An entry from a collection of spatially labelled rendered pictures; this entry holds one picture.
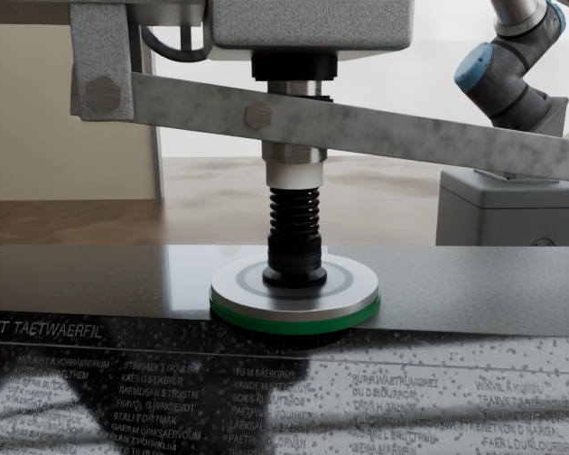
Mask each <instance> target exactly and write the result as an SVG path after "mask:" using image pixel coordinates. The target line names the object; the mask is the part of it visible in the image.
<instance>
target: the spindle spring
mask: <svg viewBox="0 0 569 455"><path fill-rule="evenodd" d="M318 189H319V187H317V188H312V189H302V190H287V189H277V188H272V187H270V189H269V190H270V191H271V192H272V194H271V195H270V196H269V198H270V200H271V201H273V202H271V203H270V206H269V207H270V208H271V211H270V217H271V219H270V224H271V226H272V227H271V228H270V232H271V234H273V235H275V236H278V237H304V236H308V235H310V234H313V233H315V232H319V231H318V229H319V227H320V225H319V223H318V221H319V219H320V217H319V215H318V213H319V212H320V208H319V207H318V205H319V203H320V200H319V198H318V197H319V196H320V192H319V190H318ZM308 192H310V193H311V194H307V195H302V196H292V197H284V196H280V194H283V195H293V194H303V193H308ZM307 201H309V203H306V204H301V205H281V203H302V202H307ZM310 201H311V202H310ZM308 209H312V210H309V211H306V212H302V213H292V214H285V213H281V211H283V212H295V211H304V210H308ZM307 218H308V220H305V221H300V222H281V220H302V219H307ZM311 226H312V227H311ZM306 227H308V228H306ZM281 228H306V229H300V230H281Z"/></svg>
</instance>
